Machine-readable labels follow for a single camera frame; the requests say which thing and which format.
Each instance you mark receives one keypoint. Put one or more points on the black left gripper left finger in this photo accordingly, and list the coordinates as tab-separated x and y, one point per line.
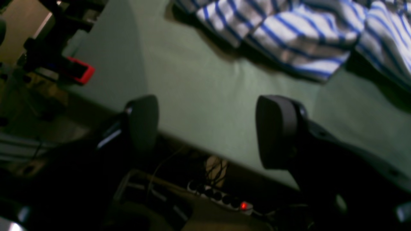
89	170

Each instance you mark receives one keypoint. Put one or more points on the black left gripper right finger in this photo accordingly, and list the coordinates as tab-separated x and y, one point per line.
340	180

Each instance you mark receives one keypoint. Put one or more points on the blue white striped t-shirt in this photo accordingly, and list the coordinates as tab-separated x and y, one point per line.
314	37

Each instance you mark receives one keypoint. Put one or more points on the red black clamp right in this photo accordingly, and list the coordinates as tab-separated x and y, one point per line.
66	68

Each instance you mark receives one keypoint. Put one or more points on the white power strip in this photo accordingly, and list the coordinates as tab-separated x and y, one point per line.
225	200

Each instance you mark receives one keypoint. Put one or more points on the green table cloth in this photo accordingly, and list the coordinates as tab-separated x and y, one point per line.
208	92

